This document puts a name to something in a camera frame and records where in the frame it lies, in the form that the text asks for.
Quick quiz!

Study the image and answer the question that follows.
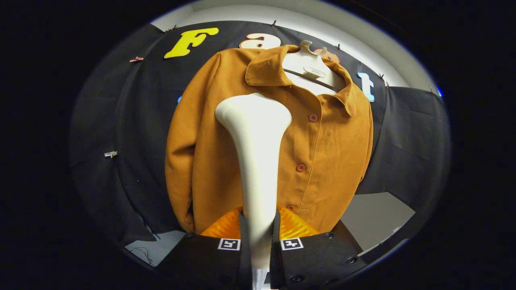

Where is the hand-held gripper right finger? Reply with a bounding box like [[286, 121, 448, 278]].
[[269, 206, 367, 290]]

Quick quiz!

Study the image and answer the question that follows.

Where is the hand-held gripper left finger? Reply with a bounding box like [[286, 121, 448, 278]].
[[155, 207, 253, 290]]

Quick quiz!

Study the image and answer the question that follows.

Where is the white garment steamer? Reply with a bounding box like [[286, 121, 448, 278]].
[[215, 93, 292, 290]]

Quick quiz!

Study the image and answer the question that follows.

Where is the orange button shirt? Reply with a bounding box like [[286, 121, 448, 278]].
[[164, 44, 374, 235]]

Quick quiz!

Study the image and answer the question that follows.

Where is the grey drawer cabinet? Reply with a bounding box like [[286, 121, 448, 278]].
[[341, 192, 416, 254]]

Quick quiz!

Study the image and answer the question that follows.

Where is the black backdrop cloth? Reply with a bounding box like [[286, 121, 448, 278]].
[[69, 20, 451, 246]]

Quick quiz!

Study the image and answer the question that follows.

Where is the white mannequin torso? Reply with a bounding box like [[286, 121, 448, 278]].
[[282, 39, 346, 96]]

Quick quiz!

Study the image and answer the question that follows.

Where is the thin black cable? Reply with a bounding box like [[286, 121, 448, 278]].
[[129, 246, 156, 266]]

